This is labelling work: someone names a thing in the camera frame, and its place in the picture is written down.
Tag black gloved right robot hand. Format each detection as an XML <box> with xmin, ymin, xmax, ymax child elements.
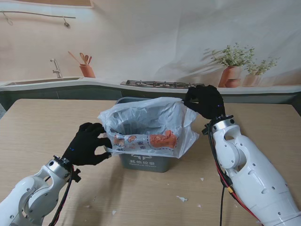
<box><xmin>182</xmin><ymin>84</ymin><xmax>227</xmax><ymax>120</ymax></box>

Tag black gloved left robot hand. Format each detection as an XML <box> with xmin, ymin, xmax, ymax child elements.
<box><xmin>62</xmin><ymin>122</ymin><xmax>113</xmax><ymax>167</ymax></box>

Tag printed white plastic bag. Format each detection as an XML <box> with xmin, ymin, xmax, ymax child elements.
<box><xmin>97</xmin><ymin>96</ymin><xmax>200</xmax><ymax>160</ymax></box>

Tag grey plastic waste bin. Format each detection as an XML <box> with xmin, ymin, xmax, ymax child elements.
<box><xmin>115</xmin><ymin>97</ymin><xmax>176</xmax><ymax>174</ymax></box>

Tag kitchen scene printed backdrop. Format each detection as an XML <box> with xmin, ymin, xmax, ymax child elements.
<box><xmin>0</xmin><ymin>0</ymin><xmax>301</xmax><ymax>111</ymax></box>

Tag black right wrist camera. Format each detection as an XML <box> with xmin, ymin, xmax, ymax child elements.
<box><xmin>201</xmin><ymin>122</ymin><xmax>211</xmax><ymax>136</ymax></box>

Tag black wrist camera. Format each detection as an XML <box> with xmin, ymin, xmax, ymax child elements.
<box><xmin>201</xmin><ymin>122</ymin><xmax>211</xmax><ymax>136</ymax></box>
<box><xmin>70</xmin><ymin>168</ymin><xmax>82</xmax><ymax>183</ymax></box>

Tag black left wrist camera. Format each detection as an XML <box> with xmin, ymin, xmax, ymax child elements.
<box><xmin>70</xmin><ymin>168</ymin><xmax>82</xmax><ymax>183</ymax></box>

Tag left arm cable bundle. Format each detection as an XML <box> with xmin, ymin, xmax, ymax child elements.
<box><xmin>47</xmin><ymin>166</ymin><xmax>73</xmax><ymax>226</ymax></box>

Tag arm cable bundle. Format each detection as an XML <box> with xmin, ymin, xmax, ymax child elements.
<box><xmin>206</xmin><ymin>122</ymin><xmax>261</xmax><ymax>226</ymax></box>
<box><xmin>47</xmin><ymin>166</ymin><xmax>73</xmax><ymax>226</ymax></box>

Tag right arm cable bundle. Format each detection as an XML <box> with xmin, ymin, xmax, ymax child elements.
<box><xmin>206</xmin><ymin>122</ymin><xmax>261</xmax><ymax>226</ymax></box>

